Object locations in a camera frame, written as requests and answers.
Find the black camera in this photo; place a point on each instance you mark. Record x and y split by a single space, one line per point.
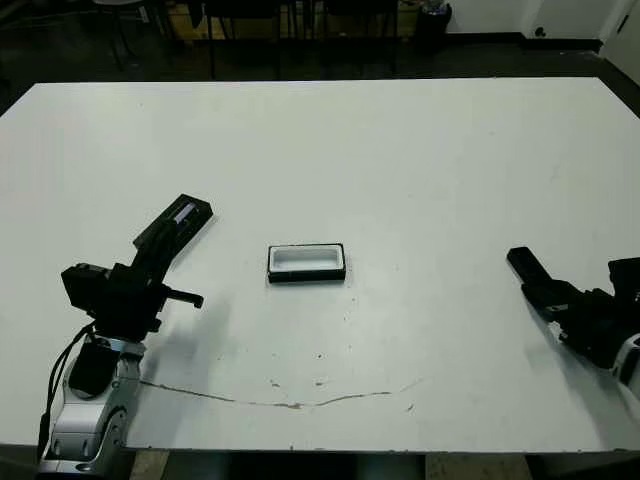
522 260

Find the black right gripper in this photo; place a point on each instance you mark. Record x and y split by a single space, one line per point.
590 325

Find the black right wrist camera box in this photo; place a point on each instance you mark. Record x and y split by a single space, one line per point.
625 280

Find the black wall fixture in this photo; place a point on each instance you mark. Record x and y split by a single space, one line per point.
540 31

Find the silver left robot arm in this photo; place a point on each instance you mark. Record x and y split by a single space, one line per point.
80 425

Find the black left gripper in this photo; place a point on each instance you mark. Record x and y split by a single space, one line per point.
130 305

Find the black box base white lining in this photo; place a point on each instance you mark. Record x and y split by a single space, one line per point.
305 276

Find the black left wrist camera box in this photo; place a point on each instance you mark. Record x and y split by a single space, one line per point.
82 287

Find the black trash bin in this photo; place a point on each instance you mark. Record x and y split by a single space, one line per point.
435 25

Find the black box lid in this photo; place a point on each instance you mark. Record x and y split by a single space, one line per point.
197 207

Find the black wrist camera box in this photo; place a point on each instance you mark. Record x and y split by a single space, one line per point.
625 280
82 287

